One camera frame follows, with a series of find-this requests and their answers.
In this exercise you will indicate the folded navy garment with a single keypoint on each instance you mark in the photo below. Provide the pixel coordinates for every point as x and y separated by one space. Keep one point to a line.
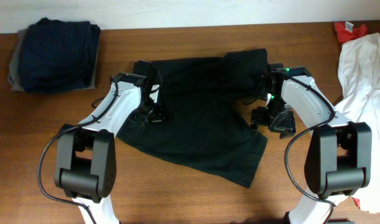
58 56

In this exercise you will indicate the white garment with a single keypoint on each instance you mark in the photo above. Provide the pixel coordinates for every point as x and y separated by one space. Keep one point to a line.
359 76

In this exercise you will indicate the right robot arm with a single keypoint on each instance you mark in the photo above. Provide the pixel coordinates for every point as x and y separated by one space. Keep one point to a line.
338 161

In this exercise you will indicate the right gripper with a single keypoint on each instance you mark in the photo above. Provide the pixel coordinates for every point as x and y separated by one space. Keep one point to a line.
273 121

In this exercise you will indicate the black t-shirt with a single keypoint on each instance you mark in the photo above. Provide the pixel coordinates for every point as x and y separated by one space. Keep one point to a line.
204 132

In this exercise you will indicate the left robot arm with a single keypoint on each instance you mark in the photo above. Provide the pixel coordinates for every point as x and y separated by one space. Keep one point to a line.
85 166

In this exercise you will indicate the red garment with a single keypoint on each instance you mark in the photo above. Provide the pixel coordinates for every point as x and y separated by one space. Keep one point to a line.
346 31

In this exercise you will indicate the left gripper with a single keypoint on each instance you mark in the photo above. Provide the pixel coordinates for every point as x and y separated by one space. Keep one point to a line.
153 115

